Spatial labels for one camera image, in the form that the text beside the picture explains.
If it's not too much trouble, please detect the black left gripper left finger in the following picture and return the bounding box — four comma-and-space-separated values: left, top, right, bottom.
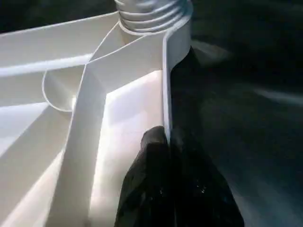
115, 125, 173, 227

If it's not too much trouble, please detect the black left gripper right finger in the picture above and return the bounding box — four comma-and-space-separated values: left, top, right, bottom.
170, 132, 246, 227

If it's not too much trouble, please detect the white plastic table top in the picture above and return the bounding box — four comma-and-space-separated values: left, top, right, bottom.
0, 10, 193, 227

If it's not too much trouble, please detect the white plastic table leg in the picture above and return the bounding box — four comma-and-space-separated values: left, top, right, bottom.
113, 0, 192, 33

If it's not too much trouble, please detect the black mat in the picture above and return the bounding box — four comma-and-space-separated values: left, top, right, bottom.
0, 0, 303, 227

